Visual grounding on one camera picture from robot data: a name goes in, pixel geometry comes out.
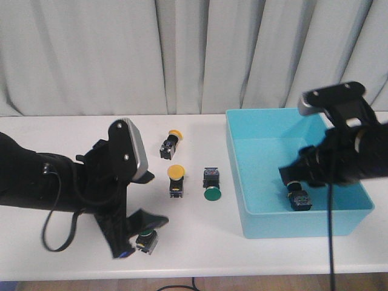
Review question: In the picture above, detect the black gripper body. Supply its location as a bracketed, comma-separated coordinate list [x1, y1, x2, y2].
[298, 127, 361, 185]
[71, 138, 136, 260]

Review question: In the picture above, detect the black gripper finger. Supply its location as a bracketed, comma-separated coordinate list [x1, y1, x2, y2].
[126, 209, 169, 239]
[131, 171, 155, 184]
[278, 163, 309, 185]
[307, 179, 326, 187]

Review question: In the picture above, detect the red button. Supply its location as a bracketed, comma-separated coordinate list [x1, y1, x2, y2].
[286, 181, 312, 211]

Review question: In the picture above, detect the yellow button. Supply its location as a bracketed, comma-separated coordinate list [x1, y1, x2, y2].
[167, 164, 185, 198]
[159, 129, 183, 160]

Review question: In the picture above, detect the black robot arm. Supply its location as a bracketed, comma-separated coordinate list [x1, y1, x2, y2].
[279, 124, 387, 187]
[1, 132, 169, 258]

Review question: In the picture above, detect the blue plastic box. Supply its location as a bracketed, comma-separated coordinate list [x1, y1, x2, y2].
[225, 107, 375, 240]

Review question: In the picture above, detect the green button upright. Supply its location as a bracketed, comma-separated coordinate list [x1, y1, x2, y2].
[136, 230, 158, 255]

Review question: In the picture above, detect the green button lying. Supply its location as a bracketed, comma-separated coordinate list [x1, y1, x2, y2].
[202, 167, 221, 201]

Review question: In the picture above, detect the grey curtain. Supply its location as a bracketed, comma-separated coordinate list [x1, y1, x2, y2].
[1, 1, 387, 116]

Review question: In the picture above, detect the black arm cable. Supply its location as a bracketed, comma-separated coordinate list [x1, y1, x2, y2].
[41, 162, 82, 252]
[326, 151, 336, 291]

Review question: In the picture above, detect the black floor cable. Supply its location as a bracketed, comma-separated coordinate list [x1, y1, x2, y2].
[158, 276, 197, 291]

